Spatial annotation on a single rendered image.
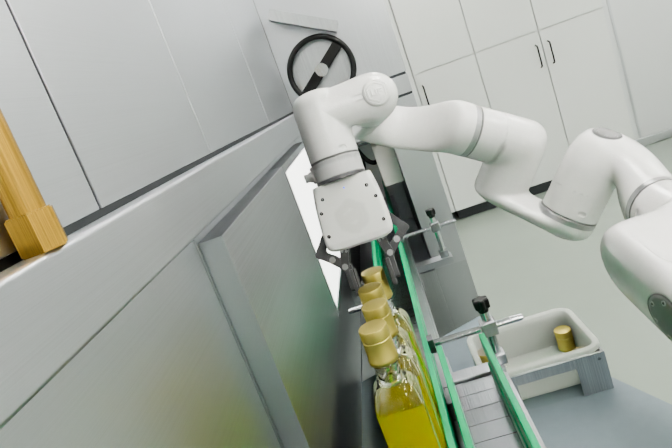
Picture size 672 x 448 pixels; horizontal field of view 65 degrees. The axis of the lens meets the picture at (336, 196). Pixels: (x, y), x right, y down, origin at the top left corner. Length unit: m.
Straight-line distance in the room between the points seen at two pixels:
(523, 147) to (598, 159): 0.11
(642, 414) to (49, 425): 0.93
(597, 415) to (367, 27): 1.19
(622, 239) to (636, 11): 4.84
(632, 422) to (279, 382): 0.64
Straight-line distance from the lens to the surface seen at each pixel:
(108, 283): 0.39
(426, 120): 0.88
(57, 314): 0.34
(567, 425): 1.08
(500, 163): 0.88
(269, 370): 0.65
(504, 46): 4.61
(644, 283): 0.67
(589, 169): 0.85
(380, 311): 0.66
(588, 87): 4.83
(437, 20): 4.52
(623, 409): 1.10
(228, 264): 0.60
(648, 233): 0.71
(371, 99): 0.77
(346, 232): 0.76
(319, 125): 0.76
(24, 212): 0.35
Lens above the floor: 1.43
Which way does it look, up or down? 11 degrees down
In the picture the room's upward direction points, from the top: 20 degrees counter-clockwise
